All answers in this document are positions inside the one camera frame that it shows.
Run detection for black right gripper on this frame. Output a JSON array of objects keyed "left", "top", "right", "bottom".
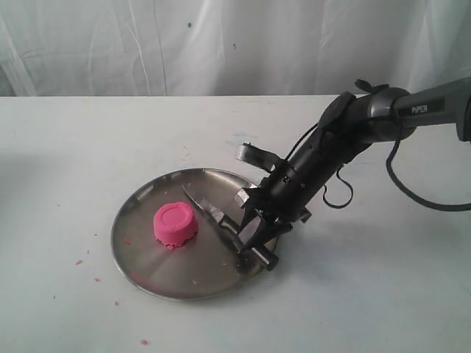
[{"left": 238, "top": 126, "right": 353, "bottom": 252}]

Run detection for black knife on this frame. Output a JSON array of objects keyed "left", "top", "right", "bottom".
[{"left": 182, "top": 185, "right": 279, "bottom": 271}]

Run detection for pink clay lump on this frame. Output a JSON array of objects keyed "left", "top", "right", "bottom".
[{"left": 153, "top": 202, "right": 199, "bottom": 249}]

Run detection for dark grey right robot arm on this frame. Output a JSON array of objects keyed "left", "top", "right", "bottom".
[{"left": 235, "top": 78, "right": 470, "bottom": 252}]

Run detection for round stainless steel plate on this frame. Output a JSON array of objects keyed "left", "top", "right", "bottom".
[{"left": 111, "top": 168, "right": 266, "bottom": 300}]

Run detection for white backdrop curtain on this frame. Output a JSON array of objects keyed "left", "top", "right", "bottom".
[{"left": 1, "top": 1, "right": 470, "bottom": 96}]

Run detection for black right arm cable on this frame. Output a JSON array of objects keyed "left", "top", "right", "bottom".
[{"left": 286, "top": 80, "right": 471, "bottom": 213}]

